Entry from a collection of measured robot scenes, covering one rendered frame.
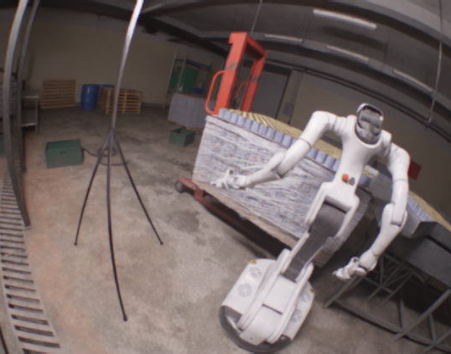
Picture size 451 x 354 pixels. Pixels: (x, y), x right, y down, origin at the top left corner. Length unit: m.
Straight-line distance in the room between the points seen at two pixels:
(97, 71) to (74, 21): 2.52
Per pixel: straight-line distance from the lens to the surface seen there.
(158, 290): 1.55
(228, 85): 2.08
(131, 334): 1.41
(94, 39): 9.05
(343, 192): 0.95
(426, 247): 1.68
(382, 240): 0.93
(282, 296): 1.22
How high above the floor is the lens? 1.35
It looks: 23 degrees down
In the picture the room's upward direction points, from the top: 16 degrees clockwise
